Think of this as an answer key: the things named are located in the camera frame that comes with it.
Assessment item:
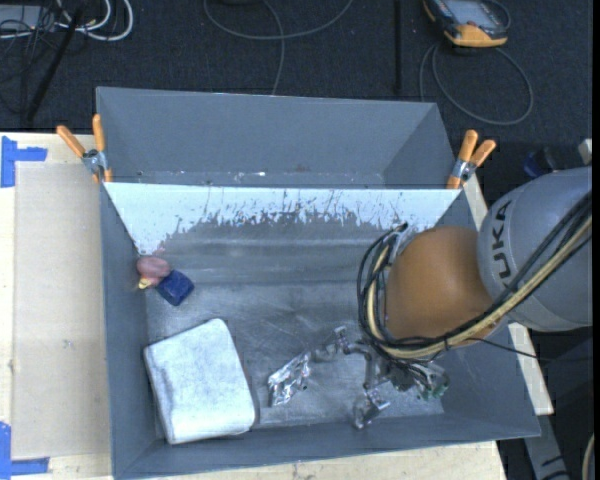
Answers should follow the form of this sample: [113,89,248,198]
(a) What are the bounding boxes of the pale flat board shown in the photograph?
[9,161,112,462]

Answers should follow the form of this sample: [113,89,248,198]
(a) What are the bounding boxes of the white folded cloth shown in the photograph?
[142,317,259,446]

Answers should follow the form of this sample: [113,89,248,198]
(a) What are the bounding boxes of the clear crumpled plastic piece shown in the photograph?
[266,350,313,409]

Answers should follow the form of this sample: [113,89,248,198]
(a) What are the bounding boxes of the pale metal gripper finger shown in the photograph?
[351,386,393,431]
[313,324,355,364]

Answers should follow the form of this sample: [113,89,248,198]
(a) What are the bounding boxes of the grey metal bin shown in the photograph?
[94,86,543,480]

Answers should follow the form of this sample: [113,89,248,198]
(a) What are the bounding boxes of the pink toy with yellow tip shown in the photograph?
[135,254,173,291]

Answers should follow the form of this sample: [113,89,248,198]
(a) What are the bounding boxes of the dark blue block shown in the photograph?
[155,268,196,308]

